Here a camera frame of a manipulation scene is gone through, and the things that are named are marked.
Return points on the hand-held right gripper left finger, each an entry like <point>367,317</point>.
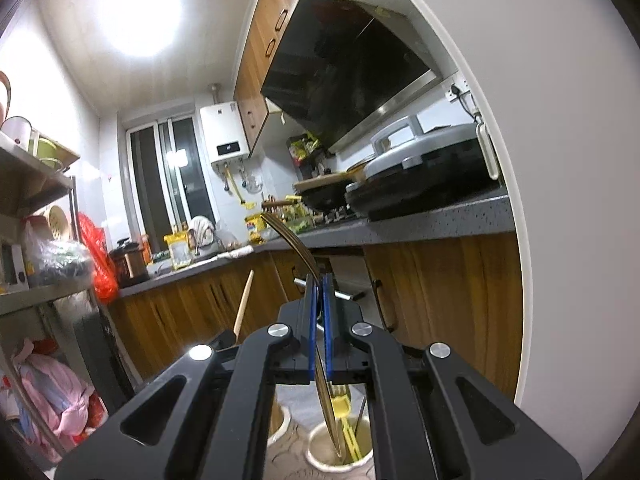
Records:
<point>312,330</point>

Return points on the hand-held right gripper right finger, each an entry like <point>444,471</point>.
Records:
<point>329,330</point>

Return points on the light wooden utensil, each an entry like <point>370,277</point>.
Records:
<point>244,305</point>

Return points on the gold fork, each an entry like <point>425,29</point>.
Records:
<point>300,255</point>

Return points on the metal spoon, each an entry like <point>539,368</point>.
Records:
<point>360,414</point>

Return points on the large cream ceramic pot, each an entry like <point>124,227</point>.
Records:
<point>280,420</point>

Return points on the small cream ceramic pot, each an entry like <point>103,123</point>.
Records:
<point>320,452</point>

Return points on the built-in steel oven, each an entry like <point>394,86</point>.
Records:
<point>345,271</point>

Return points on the yellow plastic utensil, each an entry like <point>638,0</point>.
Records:
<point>345,407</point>

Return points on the white cloth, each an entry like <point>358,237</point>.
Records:
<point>237,252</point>

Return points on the yellow oil bottle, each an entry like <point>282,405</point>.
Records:
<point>255,227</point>

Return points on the group of condiment bottles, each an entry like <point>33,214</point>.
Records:
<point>295,212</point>

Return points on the wooden base cabinet row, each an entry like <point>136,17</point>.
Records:
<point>190,310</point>

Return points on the patterned tablecloth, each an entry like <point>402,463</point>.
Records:
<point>295,456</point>

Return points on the black wok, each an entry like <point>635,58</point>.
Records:
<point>325,198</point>

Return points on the white kettle with rag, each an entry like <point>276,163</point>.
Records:
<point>202,235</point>

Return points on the yellow snack bag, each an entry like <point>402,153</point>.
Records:
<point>178,252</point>

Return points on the yellow gas pipe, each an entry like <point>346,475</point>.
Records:
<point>235,187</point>

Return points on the grey countertop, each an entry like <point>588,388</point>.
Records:
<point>450,220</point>

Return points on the brown frying pan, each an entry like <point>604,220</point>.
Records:
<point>359,167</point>

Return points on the spice rack with packets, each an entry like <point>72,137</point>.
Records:
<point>305,147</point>

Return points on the dark brown cooker pot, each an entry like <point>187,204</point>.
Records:
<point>130,262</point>

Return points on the grey electric griddle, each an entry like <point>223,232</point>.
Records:
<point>425,157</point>

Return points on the window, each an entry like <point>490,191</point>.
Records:
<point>165,185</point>

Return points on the white water heater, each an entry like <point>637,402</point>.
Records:
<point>225,132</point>

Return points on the red plastic bag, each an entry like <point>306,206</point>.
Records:
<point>97,260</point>

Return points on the pink plastic bag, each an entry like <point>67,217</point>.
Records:
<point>60,390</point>

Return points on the black range hood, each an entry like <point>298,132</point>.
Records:
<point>340,70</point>

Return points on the clear bag of greens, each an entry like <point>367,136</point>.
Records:
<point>60,260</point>

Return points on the round bamboo lid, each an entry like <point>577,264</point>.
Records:
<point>57,222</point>

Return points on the metal shelf rack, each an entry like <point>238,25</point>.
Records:
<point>45,180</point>

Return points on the green pot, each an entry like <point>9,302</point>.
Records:
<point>50,152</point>

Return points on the white enamel mug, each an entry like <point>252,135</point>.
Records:
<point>17,132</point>

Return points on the ceiling light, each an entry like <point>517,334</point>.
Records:
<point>137,5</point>

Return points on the wall socket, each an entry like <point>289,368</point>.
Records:
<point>457,90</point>

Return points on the wooden wall cabinet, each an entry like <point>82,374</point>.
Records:
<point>260,60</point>

